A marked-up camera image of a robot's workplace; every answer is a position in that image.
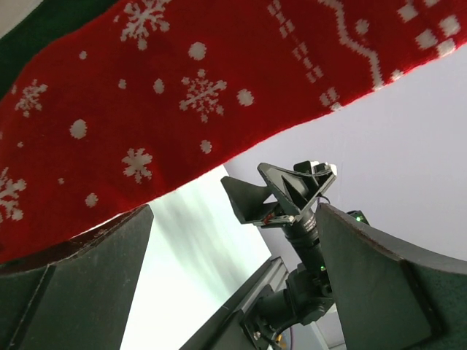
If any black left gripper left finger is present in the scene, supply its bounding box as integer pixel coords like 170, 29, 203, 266
1, 205, 153, 349

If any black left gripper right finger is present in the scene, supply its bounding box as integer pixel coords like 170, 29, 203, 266
316, 204, 466, 349

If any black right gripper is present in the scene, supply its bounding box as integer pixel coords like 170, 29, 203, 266
221, 163, 335, 228

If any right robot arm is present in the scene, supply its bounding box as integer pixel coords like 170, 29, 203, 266
221, 160, 337, 349

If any red patterned sock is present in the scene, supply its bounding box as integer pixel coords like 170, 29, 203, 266
1, 1, 466, 262

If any green and white t-shirt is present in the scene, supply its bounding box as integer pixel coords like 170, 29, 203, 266
1, 0, 115, 96

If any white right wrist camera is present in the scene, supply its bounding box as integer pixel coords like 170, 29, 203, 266
293, 160, 337, 176

